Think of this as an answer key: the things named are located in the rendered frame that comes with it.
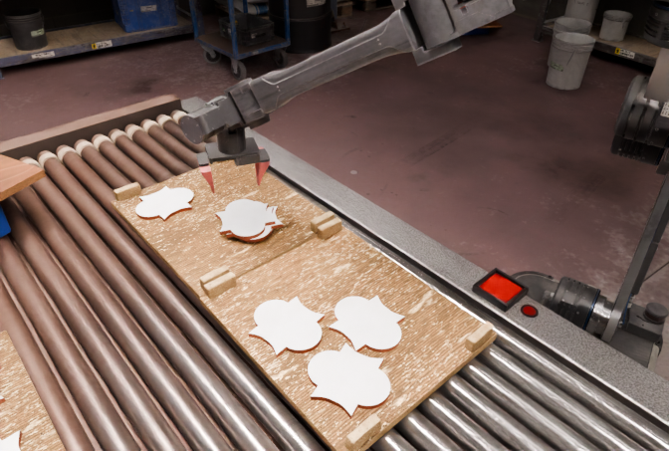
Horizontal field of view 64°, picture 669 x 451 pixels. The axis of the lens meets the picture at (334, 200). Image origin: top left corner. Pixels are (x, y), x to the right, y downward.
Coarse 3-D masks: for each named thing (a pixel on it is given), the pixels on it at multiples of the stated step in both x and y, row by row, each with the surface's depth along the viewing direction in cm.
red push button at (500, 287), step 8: (488, 280) 104; (496, 280) 104; (504, 280) 104; (488, 288) 102; (496, 288) 102; (504, 288) 102; (512, 288) 102; (520, 288) 102; (496, 296) 100; (504, 296) 100; (512, 296) 100
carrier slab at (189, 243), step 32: (224, 192) 127; (256, 192) 127; (288, 192) 128; (128, 224) 119; (160, 224) 117; (192, 224) 117; (288, 224) 117; (160, 256) 109; (192, 256) 108; (224, 256) 108; (256, 256) 108; (192, 288) 101
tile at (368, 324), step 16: (336, 304) 96; (352, 304) 96; (368, 304) 96; (336, 320) 94; (352, 320) 93; (368, 320) 93; (384, 320) 93; (400, 320) 93; (352, 336) 90; (368, 336) 90; (384, 336) 90; (400, 336) 90
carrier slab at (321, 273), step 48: (336, 240) 113; (240, 288) 101; (288, 288) 101; (336, 288) 101; (384, 288) 101; (240, 336) 91; (336, 336) 91; (432, 336) 91; (288, 384) 83; (432, 384) 83; (336, 432) 77; (384, 432) 78
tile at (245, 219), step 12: (228, 204) 118; (240, 204) 118; (252, 204) 118; (264, 204) 118; (216, 216) 116; (228, 216) 115; (240, 216) 115; (252, 216) 115; (264, 216) 115; (228, 228) 111; (240, 228) 111; (252, 228) 111; (264, 228) 112
